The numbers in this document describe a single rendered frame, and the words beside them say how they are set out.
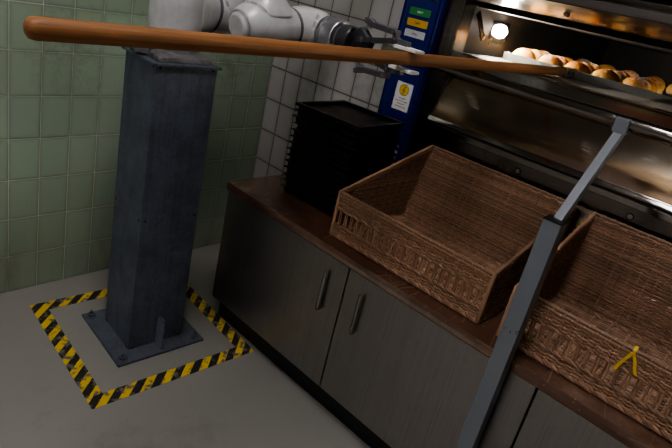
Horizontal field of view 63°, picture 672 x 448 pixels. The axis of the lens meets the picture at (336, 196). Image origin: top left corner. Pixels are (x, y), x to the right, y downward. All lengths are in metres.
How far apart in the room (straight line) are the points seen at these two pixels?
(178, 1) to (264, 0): 0.40
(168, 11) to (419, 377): 1.24
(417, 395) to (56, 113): 1.52
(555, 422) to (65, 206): 1.80
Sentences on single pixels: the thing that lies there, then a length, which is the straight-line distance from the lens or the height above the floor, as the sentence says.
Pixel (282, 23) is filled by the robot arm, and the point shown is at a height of 1.20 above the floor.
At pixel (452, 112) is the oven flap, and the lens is 2.01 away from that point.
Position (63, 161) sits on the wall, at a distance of 2.25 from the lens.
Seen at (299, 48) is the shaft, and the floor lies 1.19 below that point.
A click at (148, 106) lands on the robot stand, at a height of 0.87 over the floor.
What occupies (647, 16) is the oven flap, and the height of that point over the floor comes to 1.40.
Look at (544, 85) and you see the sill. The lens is 1.88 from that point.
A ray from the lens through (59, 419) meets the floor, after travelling 1.88.
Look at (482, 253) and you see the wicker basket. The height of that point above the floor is 0.60.
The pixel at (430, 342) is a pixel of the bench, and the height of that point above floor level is 0.49.
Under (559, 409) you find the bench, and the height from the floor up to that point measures 0.53.
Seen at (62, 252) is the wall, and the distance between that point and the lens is 2.42.
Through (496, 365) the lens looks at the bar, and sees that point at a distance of 1.40.
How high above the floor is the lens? 1.31
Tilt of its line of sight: 21 degrees down
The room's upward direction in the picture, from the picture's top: 13 degrees clockwise
